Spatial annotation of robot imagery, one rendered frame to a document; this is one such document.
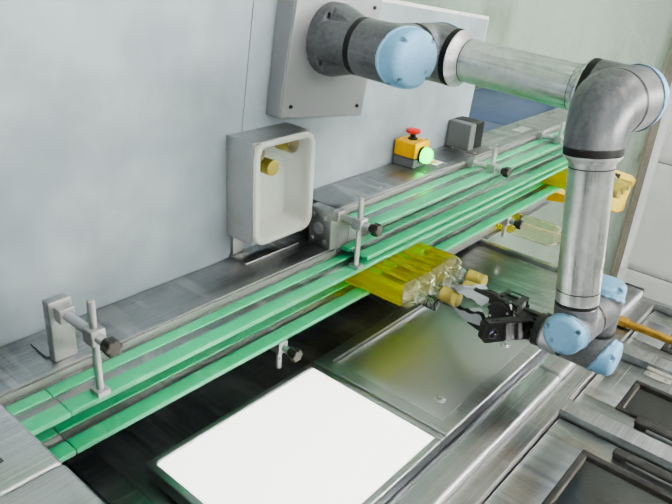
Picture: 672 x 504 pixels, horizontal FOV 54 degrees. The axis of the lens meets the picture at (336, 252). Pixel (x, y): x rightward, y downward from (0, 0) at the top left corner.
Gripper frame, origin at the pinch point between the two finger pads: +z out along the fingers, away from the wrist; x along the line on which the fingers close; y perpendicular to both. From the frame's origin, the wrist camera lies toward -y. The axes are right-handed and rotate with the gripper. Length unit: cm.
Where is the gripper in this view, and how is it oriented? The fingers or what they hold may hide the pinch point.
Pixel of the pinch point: (455, 298)
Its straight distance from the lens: 150.9
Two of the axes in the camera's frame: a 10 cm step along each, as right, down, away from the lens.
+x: 0.9, -9.1, -4.1
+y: 6.4, -2.6, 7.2
